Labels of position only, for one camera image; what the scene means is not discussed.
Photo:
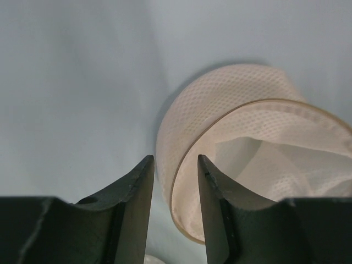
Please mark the beige mesh laundry bag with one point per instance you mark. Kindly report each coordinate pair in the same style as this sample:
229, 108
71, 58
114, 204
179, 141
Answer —
251, 122

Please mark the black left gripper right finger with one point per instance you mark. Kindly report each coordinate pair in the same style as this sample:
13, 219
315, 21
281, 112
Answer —
241, 226

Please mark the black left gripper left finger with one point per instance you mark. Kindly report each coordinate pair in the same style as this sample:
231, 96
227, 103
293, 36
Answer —
109, 226

